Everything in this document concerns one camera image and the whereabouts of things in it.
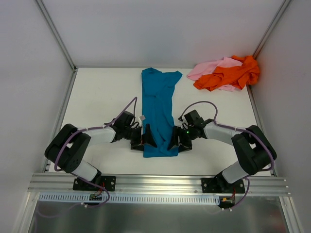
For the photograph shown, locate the teal blue t shirt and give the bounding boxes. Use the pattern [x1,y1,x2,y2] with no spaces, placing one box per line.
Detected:
[141,67,182,158]

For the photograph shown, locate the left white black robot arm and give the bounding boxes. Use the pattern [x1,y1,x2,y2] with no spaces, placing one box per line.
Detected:
[44,111,157,192]

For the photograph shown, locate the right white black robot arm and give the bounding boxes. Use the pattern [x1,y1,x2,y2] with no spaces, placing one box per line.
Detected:
[168,110,277,193]

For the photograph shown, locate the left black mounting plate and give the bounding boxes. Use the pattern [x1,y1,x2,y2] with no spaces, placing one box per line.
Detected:
[72,175,116,192]

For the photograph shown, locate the black mounting plate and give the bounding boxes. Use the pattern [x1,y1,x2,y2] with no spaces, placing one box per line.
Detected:
[72,175,116,192]
[201,177,245,194]

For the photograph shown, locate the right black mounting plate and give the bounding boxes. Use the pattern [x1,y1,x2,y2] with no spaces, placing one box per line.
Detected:
[201,177,245,194]

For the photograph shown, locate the pink t shirt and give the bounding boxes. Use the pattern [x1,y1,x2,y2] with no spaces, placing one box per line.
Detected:
[187,57,242,81]

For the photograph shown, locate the orange t shirt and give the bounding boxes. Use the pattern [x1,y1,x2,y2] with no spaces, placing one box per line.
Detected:
[193,56,260,91]

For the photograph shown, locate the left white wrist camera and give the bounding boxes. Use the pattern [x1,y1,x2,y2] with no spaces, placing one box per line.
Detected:
[139,115,146,122]

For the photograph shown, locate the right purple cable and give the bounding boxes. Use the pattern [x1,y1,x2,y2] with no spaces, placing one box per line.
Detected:
[178,100,277,212]

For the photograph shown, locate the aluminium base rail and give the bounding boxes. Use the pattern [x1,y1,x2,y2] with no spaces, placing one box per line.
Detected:
[28,172,292,197]

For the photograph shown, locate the white slotted cable duct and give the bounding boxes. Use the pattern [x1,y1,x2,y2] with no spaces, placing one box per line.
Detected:
[38,192,220,205]

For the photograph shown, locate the left aluminium corner post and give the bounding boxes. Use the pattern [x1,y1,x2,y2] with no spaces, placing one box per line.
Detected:
[34,0,76,72]

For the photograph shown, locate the aluminium corner post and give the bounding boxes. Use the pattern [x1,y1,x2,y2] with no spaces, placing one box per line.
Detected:
[34,0,76,72]
[253,0,293,60]

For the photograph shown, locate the right aluminium corner post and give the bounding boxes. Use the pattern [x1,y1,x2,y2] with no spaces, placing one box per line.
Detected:
[253,0,293,60]

